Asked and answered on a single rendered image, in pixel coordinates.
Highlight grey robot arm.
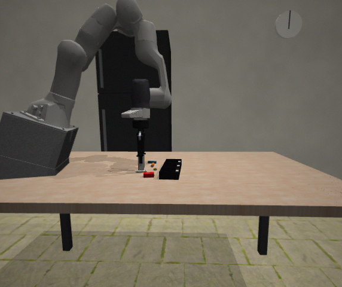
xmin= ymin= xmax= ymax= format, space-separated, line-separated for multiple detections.
xmin=20 ymin=0 xmax=172 ymax=128

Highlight red nine-volt battery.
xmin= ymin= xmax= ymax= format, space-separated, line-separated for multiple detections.
xmin=143 ymin=172 xmax=155 ymax=178

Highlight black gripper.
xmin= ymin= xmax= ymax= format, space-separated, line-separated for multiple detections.
xmin=133 ymin=120 xmax=149 ymax=170

